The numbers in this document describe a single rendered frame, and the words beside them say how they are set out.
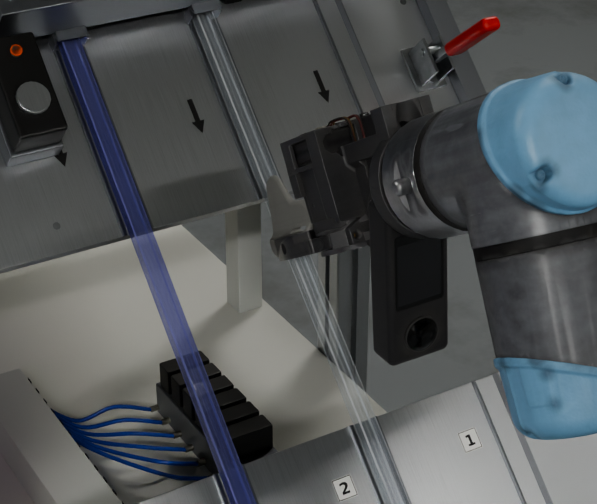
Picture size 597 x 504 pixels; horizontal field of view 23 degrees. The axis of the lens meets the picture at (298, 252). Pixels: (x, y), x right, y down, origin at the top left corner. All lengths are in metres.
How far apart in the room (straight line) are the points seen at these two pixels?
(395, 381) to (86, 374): 1.15
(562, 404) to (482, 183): 0.12
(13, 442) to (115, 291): 0.35
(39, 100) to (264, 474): 0.30
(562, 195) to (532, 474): 0.40
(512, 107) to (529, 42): 3.35
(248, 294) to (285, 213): 0.60
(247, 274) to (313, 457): 0.59
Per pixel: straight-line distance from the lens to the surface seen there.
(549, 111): 0.76
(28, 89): 1.01
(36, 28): 1.06
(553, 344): 0.78
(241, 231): 1.57
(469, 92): 1.18
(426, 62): 1.17
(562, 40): 4.14
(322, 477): 1.04
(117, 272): 1.71
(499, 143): 0.76
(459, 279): 2.92
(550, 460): 1.13
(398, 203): 0.86
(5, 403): 1.43
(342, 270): 1.48
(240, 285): 1.61
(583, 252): 0.78
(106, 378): 1.53
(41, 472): 1.34
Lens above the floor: 1.48
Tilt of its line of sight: 30 degrees down
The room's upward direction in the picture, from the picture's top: straight up
